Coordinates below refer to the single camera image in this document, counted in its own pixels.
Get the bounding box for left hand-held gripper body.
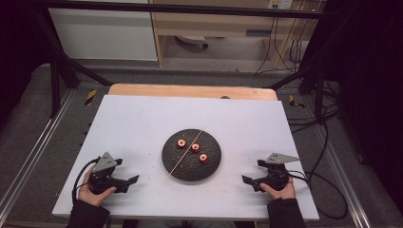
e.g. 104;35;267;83
87;151;128;195

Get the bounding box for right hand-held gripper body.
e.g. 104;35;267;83
257;152;300;192

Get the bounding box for red candied fruit skewer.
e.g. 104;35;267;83
163;129;203;182

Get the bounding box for round black plate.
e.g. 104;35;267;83
162;128;222;182

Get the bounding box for person's right hand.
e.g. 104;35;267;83
259;177;297;200

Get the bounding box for person's left hand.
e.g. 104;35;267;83
78;167;118;207

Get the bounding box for white board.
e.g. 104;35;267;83
51;94;320;221

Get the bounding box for wooden table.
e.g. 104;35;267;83
107;83;279;102

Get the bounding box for white cabinet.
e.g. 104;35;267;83
47;0;159;62

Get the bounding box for grey chair base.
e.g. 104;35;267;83
174;34;210;50

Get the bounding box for light wooden desk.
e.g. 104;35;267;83
147;0;328;69

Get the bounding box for white power strip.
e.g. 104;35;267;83
267;0;295;10

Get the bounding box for left hand-held gripper black cable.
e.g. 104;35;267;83
71;158;100;205

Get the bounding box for hand-held gripper black cable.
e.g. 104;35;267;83
71;158;100;205
286;170;349;220

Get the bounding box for right hand-held gripper black cable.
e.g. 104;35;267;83
286;170;349;220

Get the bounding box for aluminium floor rail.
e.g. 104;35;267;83
0;89;76;220
312;125;373;228

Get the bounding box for black floor cables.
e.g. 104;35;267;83
286;79;342;135

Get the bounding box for hanging black cable bundle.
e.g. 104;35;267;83
254;12;318;76

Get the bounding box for black metal frame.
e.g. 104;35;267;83
31;0;337;125

